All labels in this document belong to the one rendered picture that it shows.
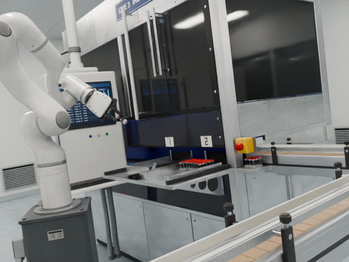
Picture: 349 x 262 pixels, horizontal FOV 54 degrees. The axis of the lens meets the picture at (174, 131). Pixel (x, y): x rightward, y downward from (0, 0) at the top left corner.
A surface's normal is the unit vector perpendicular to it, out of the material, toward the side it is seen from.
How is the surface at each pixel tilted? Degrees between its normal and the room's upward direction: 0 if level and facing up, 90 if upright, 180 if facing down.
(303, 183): 90
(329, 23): 90
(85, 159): 90
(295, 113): 90
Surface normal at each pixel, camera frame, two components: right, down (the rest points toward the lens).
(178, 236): -0.78, 0.13
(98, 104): -0.22, -0.10
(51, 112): 0.56, -0.36
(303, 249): 0.61, -0.04
